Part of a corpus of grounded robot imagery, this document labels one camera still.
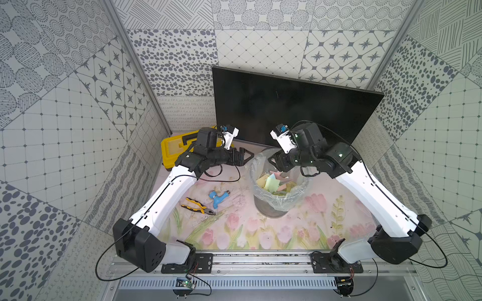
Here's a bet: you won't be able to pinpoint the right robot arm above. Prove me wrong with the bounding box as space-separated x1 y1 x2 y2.
268 122 432 268

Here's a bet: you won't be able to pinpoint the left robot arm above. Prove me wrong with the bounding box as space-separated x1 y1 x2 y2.
113 125 249 273

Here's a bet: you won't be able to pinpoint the black flat monitor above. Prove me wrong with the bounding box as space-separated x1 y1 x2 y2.
212 66 384 146

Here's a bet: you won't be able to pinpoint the grey bin with plastic liner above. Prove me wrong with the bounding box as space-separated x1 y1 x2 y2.
247 148 310 218

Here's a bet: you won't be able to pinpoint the blue plastic tool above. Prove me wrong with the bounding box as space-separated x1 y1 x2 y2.
208 191 230 209

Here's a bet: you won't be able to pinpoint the yellow black pliers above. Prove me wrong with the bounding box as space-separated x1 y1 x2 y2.
181 197 217 216

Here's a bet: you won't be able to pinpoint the yellow black toolbox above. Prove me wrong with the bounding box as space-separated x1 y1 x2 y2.
161 127 232 171

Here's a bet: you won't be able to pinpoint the floral table mat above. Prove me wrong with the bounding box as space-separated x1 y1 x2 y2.
158 166 377 250

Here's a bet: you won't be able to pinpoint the right controller board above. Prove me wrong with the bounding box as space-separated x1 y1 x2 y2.
334 277 354 297

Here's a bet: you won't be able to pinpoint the controller board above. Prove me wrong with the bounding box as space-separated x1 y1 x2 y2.
334 277 354 297
173 278 196 297

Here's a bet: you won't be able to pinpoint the left controller board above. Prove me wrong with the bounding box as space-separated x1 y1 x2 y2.
173 278 196 297

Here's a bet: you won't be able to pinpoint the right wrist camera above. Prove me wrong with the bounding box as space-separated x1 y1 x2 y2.
271 124 297 154

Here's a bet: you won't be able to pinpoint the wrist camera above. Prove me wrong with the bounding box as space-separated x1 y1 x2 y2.
271 124 297 154
219 125 239 150

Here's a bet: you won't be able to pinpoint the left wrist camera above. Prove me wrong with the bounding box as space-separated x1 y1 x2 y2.
219 125 239 150

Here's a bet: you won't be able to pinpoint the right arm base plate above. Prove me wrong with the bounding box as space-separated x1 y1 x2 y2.
310 252 364 275

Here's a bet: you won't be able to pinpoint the aluminium mounting rail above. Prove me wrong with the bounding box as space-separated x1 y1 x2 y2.
107 250 419 278

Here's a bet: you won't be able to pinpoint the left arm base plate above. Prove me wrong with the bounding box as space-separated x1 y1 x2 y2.
161 253 213 274

